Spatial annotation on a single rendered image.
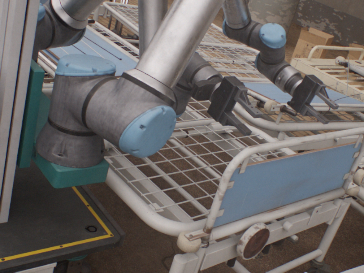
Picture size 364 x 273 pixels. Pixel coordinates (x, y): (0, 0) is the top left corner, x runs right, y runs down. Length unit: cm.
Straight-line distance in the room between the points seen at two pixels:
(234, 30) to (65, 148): 78
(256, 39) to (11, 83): 86
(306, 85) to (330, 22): 655
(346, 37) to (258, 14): 219
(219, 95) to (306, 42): 429
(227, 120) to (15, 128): 59
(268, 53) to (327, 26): 656
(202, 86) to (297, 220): 59
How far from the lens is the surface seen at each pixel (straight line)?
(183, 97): 158
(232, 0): 168
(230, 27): 180
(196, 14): 123
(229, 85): 144
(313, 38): 567
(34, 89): 138
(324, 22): 837
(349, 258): 259
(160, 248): 213
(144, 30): 144
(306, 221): 179
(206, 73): 150
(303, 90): 179
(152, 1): 143
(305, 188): 168
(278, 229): 166
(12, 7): 129
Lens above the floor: 129
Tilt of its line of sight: 24 degrees down
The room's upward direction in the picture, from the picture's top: 17 degrees clockwise
